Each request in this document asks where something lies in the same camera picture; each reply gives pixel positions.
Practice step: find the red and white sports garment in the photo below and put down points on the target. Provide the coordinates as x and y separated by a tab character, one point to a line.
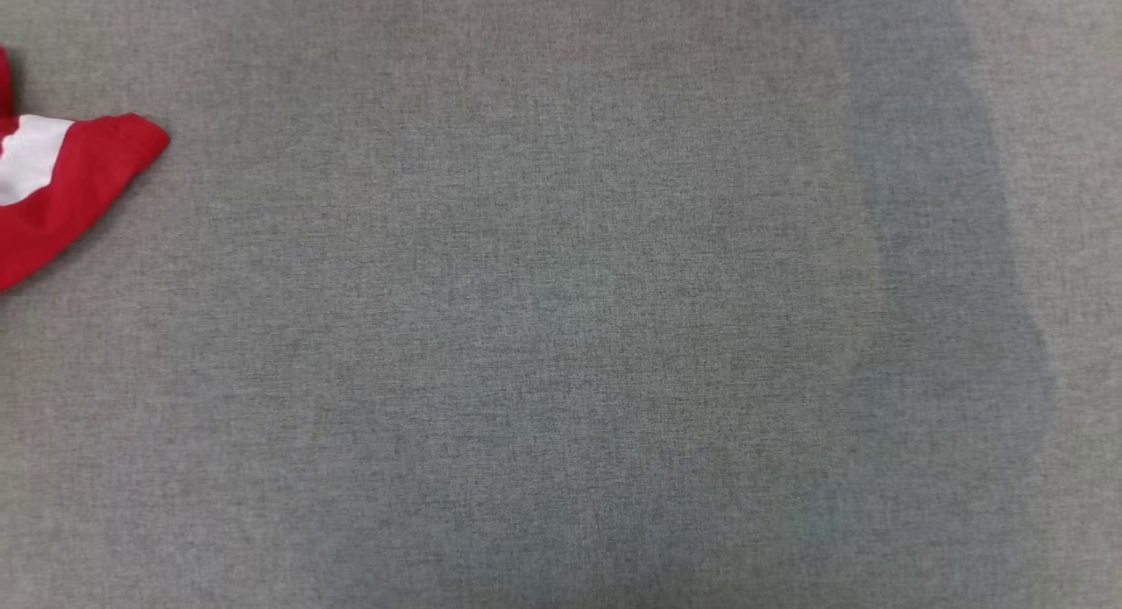
61	188

